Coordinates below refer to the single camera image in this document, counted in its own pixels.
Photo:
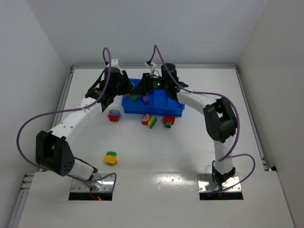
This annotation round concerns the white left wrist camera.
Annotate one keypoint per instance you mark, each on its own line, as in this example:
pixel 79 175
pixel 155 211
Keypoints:
pixel 116 64

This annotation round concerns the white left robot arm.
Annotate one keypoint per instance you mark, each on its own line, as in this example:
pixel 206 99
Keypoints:
pixel 53 148

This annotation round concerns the green rectangular lego brick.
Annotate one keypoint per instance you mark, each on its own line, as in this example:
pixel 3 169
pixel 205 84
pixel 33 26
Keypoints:
pixel 134 98

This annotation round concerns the purple rectangular lego brick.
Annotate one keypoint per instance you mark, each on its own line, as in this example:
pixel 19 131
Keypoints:
pixel 145 99

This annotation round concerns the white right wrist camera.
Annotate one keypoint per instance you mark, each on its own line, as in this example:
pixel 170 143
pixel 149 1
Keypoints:
pixel 151 65

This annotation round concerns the green lego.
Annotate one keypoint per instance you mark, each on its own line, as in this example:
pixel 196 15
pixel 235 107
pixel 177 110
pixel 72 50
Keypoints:
pixel 111 153

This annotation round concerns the blue divided plastic bin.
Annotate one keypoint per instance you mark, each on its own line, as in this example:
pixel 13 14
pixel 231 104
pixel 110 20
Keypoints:
pixel 159 104

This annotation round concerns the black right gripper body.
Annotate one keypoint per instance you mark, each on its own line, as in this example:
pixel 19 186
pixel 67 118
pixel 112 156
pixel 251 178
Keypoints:
pixel 145 83

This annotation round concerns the red lego with pink cloud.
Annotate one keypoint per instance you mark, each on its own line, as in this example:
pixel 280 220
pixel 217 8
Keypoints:
pixel 145 119

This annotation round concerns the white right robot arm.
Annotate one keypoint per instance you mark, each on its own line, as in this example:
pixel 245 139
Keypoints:
pixel 221 118

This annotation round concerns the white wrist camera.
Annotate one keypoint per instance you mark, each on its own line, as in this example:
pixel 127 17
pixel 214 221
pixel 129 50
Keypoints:
pixel 151 65
pixel 116 64

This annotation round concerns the red lego with purple flower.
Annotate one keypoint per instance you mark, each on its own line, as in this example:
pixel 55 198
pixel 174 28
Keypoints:
pixel 114 115

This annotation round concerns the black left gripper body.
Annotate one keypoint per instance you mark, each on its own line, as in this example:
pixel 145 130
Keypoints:
pixel 126 85

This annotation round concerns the red lego block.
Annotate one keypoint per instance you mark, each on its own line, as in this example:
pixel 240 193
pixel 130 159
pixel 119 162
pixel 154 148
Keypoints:
pixel 169 119

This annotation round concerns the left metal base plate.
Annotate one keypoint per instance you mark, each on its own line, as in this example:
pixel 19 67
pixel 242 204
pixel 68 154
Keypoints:
pixel 103 183

